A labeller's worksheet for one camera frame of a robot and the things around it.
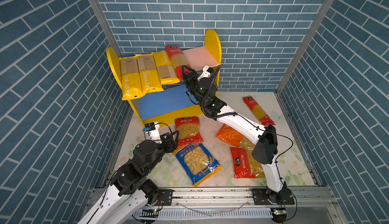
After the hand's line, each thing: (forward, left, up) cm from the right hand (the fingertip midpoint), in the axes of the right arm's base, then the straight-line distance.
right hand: (178, 66), depth 69 cm
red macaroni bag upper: (-10, -3, -41) cm, 43 cm away
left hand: (-24, -1, -19) cm, 31 cm away
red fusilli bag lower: (-27, -36, -42) cm, 62 cm away
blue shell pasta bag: (-28, -10, -43) cm, 52 cm away
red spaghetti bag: (+10, -49, -44) cm, 67 cm away
